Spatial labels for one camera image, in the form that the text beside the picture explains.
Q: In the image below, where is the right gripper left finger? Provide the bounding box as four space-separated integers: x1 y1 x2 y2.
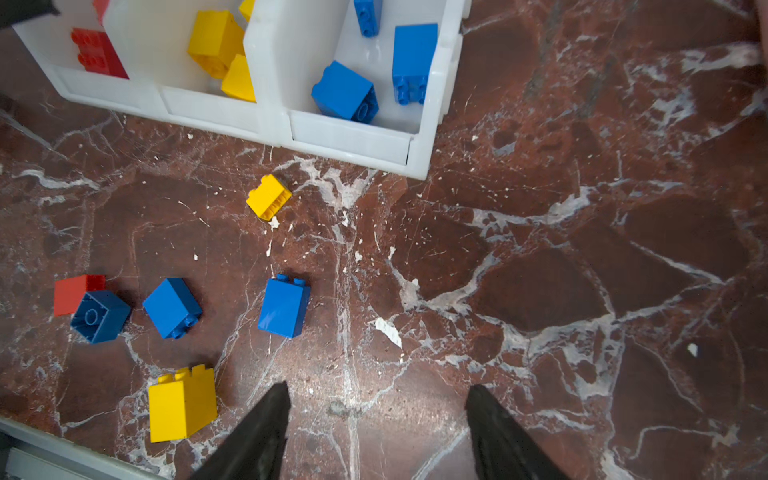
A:
190 381 291 479

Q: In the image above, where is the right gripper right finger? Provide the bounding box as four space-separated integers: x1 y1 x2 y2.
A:
465 384 568 480

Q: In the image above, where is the blue lego brick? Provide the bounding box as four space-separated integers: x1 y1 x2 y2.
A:
143 278 202 339
392 23 439 106
311 61 379 124
353 0 383 38
258 274 311 339

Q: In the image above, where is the blue lego brick low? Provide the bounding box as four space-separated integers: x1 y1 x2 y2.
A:
70 290 132 344

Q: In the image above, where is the red lego brick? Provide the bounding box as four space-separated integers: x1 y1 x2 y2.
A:
54 275 106 316
70 28 128 79

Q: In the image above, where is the small yellow lego brick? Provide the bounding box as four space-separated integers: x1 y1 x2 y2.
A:
246 174 292 222

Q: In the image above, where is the right white bin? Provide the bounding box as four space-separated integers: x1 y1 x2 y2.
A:
242 0 473 181

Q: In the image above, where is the white bin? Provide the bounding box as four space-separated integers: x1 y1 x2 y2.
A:
103 1 275 145
242 0 473 181
13 1 161 120

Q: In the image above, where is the middle white bin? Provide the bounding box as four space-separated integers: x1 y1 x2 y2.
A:
103 1 275 145

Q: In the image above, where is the left white bin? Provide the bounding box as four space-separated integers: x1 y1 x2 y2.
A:
13 1 161 120

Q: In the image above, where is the aluminium front rail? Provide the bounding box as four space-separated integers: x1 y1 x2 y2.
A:
1 417 161 479

